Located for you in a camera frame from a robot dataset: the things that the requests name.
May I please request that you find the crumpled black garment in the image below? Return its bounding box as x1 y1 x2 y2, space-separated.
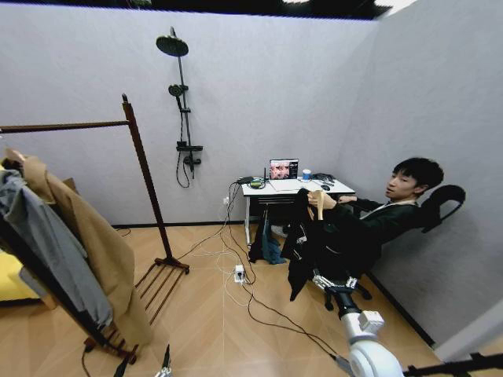
248 218 273 265

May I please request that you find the crumpled teal garment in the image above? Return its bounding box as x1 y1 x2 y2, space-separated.
261 230 288 265

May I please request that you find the black office chair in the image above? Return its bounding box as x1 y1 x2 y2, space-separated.
322 184 467 312

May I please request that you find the dark brown wooden clothes rack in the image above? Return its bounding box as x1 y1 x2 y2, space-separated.
0 93 191 365

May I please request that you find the open laptop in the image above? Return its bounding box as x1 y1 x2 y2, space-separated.
268 158 303 193

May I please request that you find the black metal bar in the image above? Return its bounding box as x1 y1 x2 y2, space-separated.
403 351 503 377

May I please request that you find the black shower set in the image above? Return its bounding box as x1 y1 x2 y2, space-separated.
155 26 204 189

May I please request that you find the white desk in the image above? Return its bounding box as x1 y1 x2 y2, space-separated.
240 175 357 248

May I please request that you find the tan wooden clothes hanger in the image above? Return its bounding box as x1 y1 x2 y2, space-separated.
308 190 328 221

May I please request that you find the grey garment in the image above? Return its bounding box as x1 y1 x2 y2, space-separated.
0 168 115 328

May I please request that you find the black router with antenna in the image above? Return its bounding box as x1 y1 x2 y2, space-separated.
235 167 269 189

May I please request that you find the tan coat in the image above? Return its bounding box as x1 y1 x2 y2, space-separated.
0 148 155 347

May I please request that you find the person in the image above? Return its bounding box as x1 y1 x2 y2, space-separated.
305 156 446 286

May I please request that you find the long black floor cable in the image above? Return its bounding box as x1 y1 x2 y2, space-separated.
176 181 351 374

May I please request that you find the brown cardboard box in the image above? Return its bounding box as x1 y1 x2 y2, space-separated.
61 177 81 196

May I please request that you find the black garment with white print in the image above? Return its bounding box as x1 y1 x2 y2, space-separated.
281 187 357 303

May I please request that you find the short black cable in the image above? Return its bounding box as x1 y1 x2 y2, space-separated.
80 336 100 377

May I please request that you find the white floor cable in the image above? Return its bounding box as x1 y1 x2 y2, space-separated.
189 214 255 312

